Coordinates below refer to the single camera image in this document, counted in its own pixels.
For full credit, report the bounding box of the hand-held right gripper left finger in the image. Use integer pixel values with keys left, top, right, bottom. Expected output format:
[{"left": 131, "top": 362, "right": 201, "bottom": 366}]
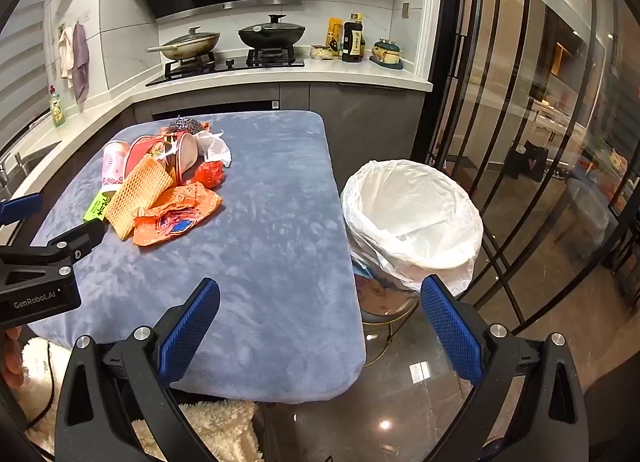
[{"left": 55, "top": 277, "right": 236, "bottom": 462}]

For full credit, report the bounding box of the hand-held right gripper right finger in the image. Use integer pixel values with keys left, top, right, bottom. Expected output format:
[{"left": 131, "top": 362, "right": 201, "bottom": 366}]
[{"left": 420, "top": 275, "right": 591, "bottom": 462}]

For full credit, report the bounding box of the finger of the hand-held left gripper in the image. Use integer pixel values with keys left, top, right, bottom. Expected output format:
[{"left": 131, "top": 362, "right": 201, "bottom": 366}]
[
  {"left": 0, "top": 219, "right": 106, "bottom": 289},
  {"left": 0, "top": 192, "right": 44, "bottom": 230}
]

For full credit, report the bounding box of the orange foam net sleeve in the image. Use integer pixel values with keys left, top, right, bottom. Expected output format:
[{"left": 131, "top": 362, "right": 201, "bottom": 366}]
[{"left": 104, "top": 155, "right": 176, "bottom": 241}]

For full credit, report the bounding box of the patterned trash bin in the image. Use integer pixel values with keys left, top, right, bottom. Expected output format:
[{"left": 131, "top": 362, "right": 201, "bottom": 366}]
[{"left": 351, "top": 257, "right": 421, "bottom": 315}]

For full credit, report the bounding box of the white plastic bin liner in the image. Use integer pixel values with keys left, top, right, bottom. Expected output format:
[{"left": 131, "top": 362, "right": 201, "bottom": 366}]
[{"left": 340, "top": 158, "right": 483, "bottom": 300}]

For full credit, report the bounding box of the steel wool scrubber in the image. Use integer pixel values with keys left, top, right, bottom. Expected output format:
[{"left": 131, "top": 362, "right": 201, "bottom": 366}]
[{"left": 166, "top": 116, "right": 203, "bottom": 134}]

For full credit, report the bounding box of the person's left hand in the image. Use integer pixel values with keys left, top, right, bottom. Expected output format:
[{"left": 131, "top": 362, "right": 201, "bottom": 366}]
[{"left": 0, "top": 327, "right": 25, "bottom": 389}]

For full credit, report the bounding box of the green paper packet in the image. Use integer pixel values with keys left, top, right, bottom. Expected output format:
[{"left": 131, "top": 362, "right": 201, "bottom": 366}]
[{"left": 81, "top": 191, "right": 117, "bottom": 223}]

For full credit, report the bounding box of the metal sink faucet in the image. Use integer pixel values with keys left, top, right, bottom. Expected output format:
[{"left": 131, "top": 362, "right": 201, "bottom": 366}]
[{"left": 0, "top": 149, "right": 26, "bottom": 188}]

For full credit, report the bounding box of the pink paper cup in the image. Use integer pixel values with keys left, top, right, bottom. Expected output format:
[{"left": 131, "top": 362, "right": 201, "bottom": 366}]
[{"left": 100, "top": 139, "right": 132, "bottom": 195}]

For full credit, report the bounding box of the orange plastic wrapper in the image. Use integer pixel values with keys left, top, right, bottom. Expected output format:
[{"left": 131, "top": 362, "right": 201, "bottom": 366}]
[{"left": 131, "top": 181, "right": 224, "bottom": 248}]

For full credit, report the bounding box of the grey-blue plush blanket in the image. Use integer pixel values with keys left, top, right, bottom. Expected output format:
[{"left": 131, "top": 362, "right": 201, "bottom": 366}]
[{"left": 27, "top": 110, "right": 368, "bottom": 405}]

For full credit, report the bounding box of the fluffy white cloth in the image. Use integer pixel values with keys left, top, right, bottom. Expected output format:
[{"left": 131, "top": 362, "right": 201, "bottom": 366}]
[{"left": 10, "top": 337, "right": 261, "bottom": 462}]

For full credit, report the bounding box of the green dish soap bottle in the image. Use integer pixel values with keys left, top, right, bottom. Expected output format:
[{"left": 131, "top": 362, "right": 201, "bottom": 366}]
[{"left": 48, "top": 85, "right": 68, "bottom": 128}]

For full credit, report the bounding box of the red instant noodle bowl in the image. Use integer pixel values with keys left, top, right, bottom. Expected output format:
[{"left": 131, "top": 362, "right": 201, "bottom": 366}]
[{"left": 124, "top": 132, "right": 201, "bottom": 183}]

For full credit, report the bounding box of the red plastic bag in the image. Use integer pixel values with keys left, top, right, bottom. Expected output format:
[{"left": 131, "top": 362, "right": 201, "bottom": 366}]
[{"left": 194, "top": 161, "right": 226, "bottom": 189}]

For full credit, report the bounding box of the window blind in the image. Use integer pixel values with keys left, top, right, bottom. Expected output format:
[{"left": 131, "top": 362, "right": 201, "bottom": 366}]
[{"left": 0, "top": 0, "right": 56, "bottom": 143}]

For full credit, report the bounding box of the purple hanging towel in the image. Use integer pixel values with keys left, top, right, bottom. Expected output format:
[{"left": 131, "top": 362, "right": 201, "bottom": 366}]
[{"left": 71, "top": 22, "right": 91, "bottom": 104}]

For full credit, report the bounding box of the crumpled white tissue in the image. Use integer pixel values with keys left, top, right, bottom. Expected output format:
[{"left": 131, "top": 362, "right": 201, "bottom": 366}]
[{"left": 192, "top": 129, "right": 234, "bottom": 168}]

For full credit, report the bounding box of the white hanging towel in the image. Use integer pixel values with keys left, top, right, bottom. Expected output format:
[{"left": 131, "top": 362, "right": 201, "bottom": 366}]
[{"left": 57, "top": 26, "right": 76, "bottom": 80}]

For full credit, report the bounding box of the silver wok with lid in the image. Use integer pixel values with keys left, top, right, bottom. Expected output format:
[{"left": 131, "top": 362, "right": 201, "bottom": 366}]
[{"left": 146, "top": 26, "right": 222, "bottom": 62}]

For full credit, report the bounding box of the black-framed glass sliding door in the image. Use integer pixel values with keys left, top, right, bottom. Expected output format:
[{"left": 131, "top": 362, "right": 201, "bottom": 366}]
[{"left": 425, "top": 0, "right": 640, "bottom": 343}]

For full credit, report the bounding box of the black gas stove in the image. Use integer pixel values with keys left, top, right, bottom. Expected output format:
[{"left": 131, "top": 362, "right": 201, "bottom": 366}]
[{"left": 145, "top": 49, "right": 306, "bottom": 88}]

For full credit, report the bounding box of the grey kitchen cabinet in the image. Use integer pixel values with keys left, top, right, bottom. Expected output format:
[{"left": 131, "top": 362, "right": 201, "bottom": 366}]
[{"left": 132, "top": 82, "right": 431, "bottom": 168}]

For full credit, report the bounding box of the white kitchen countertop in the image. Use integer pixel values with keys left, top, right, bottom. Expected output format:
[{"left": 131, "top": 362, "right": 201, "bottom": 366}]
[{"left": 0, "top": 45, "right": 433, "bottom": 203}]

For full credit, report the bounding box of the black wok with lid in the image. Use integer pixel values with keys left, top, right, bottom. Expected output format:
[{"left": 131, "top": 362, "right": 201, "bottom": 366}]
[{"left": 237, "top": 14, "right": 307, "bottom": 50}]

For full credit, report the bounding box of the seasoning jar set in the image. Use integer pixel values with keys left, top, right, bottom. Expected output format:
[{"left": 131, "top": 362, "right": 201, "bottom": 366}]
[{"left": 369, "top": 37, "right": 405, "bottom": 68}]

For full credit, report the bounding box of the dark soy sauce bottle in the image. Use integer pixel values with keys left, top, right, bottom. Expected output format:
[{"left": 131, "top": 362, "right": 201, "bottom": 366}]
[{"left": 341, "top": 13, "right": 366, "bottom": 63}]

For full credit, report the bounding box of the yellow food packet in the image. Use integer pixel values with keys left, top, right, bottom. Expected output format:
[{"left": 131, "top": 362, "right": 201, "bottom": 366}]
[{"left": 326, "top": 17, "right": 346, "bottom": 59}]

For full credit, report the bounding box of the gold metal frame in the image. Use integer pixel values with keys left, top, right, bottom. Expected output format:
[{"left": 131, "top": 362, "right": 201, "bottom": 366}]
[{"left": 360, "top": 302, "right": 418, "bottom": 368}]

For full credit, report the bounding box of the black cable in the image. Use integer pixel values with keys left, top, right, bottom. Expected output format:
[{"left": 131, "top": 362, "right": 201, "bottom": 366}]
[{"left": 22, "top": 337, "right": 61, "bottom": 430}]

